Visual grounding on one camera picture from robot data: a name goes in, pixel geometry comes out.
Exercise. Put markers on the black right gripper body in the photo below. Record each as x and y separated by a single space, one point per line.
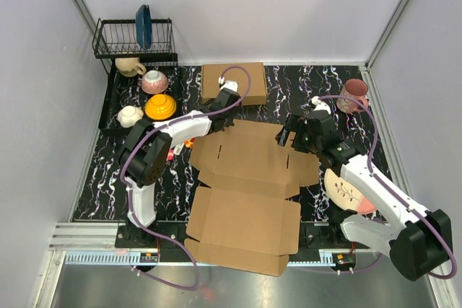
303 140

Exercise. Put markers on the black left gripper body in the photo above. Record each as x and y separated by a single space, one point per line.
229 118

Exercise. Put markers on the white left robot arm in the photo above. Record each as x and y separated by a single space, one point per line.
143 155

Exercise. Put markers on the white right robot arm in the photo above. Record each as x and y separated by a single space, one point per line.
417 241

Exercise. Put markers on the pink patterned mug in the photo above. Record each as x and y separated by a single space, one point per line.
355 90

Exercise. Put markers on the orange sunflower plush toy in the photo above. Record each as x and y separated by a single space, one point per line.
189 143

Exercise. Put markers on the cream pink floral plate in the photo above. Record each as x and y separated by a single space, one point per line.
345 195

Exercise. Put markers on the orange yellow ribbed bowl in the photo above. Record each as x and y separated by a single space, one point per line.
160 107

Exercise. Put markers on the pink patterned bowl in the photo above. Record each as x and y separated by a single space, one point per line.
154 82

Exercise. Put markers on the pink sunflower plush toy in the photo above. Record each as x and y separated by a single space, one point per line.
170 155

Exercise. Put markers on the white flower-shaped cup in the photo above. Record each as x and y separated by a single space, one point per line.
129 115

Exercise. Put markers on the cream ceramic mug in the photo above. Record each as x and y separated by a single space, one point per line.
130 67

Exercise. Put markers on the blue plate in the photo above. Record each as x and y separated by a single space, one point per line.
143 27

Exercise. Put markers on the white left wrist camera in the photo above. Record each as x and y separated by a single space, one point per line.
228 85

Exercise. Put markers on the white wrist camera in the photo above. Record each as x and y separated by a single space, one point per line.
320 105
228 85

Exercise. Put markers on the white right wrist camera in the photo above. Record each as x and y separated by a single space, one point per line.
320 105

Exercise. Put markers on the black wire dish rack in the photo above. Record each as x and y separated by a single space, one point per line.
115 40

